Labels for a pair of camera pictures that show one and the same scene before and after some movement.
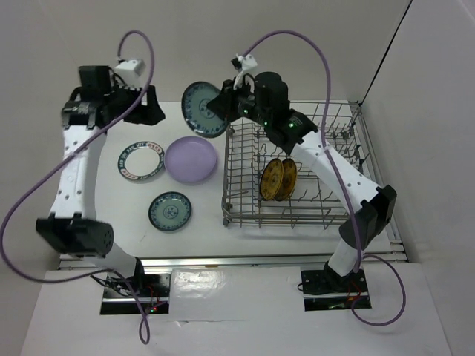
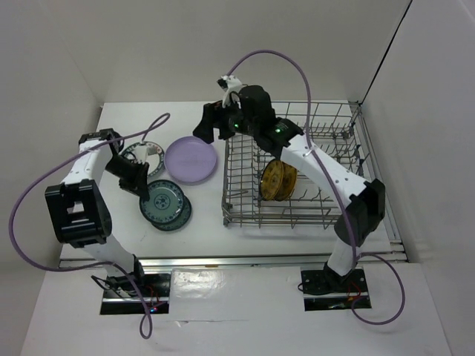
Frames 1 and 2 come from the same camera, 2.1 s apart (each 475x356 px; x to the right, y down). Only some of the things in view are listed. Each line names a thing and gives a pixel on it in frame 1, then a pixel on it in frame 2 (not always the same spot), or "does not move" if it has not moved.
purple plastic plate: [190, 160] does not move
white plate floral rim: [140, 161] does not move
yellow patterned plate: [271, 179] does not move
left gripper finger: [148, 115] → [145, 193]
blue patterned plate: [200, 119] → [165, 202]
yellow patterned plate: [289, 179] does not move
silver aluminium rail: [123, 262] does not move
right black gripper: [223, 104] → [213, 116]
